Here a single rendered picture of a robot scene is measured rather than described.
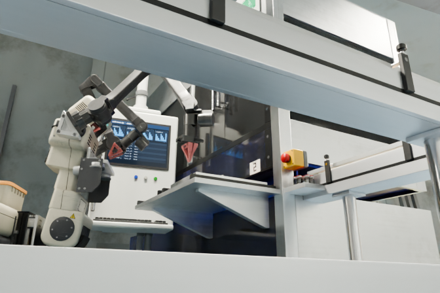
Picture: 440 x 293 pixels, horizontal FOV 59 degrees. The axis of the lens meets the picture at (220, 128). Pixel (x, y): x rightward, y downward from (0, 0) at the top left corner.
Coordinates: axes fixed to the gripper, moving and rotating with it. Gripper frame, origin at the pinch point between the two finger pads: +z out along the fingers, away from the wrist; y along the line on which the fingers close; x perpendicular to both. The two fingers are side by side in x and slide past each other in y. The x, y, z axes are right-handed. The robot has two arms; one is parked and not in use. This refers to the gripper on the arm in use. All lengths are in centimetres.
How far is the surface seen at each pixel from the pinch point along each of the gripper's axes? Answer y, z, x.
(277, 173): 37.7, 2.6, -9.3
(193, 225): 27, 19, 48
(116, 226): -7, 19, 70
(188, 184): -2.3, 11.1, -4.4
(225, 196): 16.0, 13.5, -1.8
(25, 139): -45, -104, 325
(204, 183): 1.8, 11.6, -10.0
